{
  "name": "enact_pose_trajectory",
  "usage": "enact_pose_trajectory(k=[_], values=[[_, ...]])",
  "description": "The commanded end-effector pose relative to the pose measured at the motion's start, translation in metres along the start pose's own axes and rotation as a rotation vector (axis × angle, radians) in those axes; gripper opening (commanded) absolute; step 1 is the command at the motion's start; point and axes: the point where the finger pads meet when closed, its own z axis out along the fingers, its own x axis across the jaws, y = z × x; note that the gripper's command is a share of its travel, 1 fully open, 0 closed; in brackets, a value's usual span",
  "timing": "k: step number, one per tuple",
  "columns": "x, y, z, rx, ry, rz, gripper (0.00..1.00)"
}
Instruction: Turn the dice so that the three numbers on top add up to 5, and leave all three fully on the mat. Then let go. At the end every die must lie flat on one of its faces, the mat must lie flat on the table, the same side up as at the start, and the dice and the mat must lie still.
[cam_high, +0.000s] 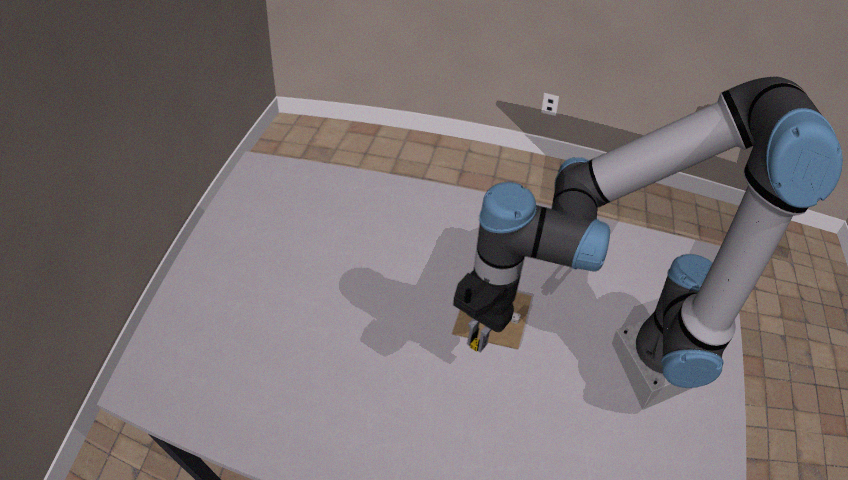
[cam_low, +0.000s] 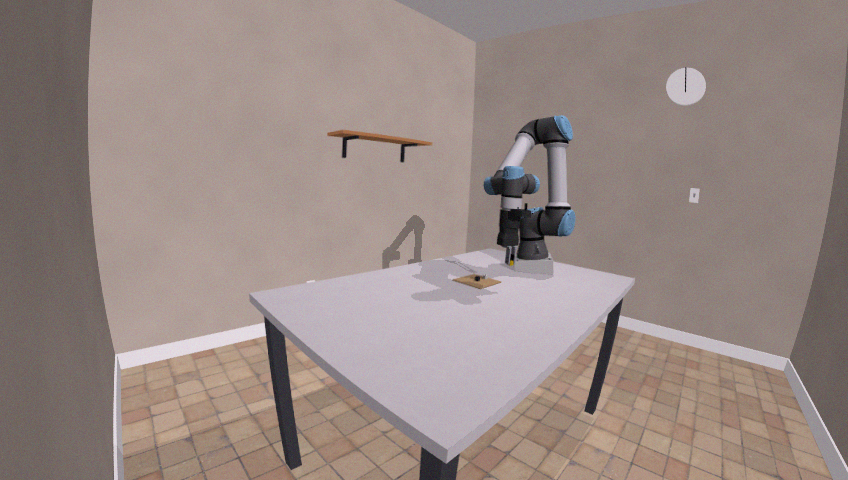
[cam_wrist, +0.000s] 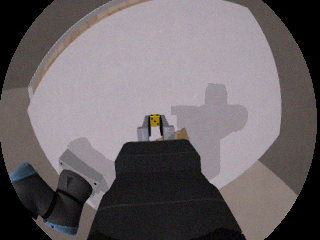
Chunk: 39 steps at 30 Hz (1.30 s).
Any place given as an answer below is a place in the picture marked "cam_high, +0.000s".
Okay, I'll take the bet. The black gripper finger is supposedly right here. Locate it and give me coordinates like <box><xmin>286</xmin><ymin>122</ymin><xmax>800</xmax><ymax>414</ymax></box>
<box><xmin>477</xmin><ymin>326</ymin><xmax>492</xmax><ymax>352</ymax></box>
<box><xmin>467</xmin><ymin>319</ymin><xmax>479</xmax><ymax>346</ymax></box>

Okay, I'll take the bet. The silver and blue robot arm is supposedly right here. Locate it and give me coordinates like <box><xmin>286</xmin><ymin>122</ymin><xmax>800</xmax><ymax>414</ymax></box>
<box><xmin>477</xmin><ymin>77</ymin><xmax>843</xmax><ymax>388</ymax></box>

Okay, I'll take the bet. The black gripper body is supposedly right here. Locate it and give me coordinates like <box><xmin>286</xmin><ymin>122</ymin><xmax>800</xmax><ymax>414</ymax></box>
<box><xmin>453</xmin><ymin>247</ymin><xmax>524</xmax><ymax>332</ymax></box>

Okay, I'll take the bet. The brown square mat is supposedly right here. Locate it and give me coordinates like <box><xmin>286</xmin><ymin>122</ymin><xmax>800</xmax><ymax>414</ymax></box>
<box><xmin>452</xmin><ymin>293</ymin><xmax>532</xmax><ymax>349</ymax></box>

